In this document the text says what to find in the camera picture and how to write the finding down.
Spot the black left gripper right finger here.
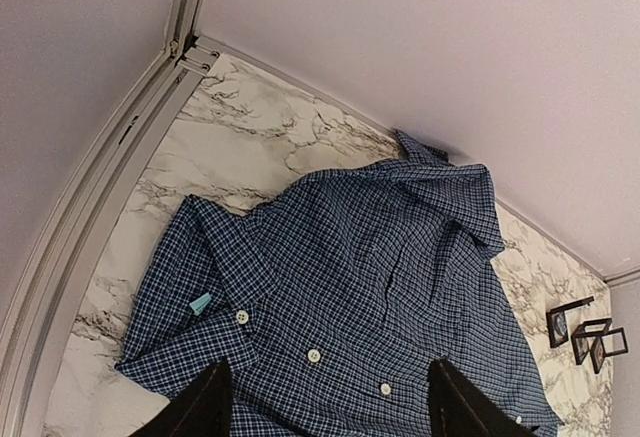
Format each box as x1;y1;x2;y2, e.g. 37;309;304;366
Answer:
428;359;534;437

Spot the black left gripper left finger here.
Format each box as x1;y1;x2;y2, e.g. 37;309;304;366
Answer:
131;360;233;437

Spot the blue plaid shirt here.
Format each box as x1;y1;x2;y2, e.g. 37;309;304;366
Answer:
117;133;561;436

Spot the black open display box left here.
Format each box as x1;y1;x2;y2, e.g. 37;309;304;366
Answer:
545;296;595;349

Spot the black open display box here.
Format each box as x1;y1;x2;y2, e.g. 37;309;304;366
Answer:
571;317;613;365
545;296;595;349
591;327;629;374

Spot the black open display box middle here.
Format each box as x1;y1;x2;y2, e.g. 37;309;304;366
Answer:
571;317;613;365

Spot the black open display box right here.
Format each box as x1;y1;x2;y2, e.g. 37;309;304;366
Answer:
591;327;629;374

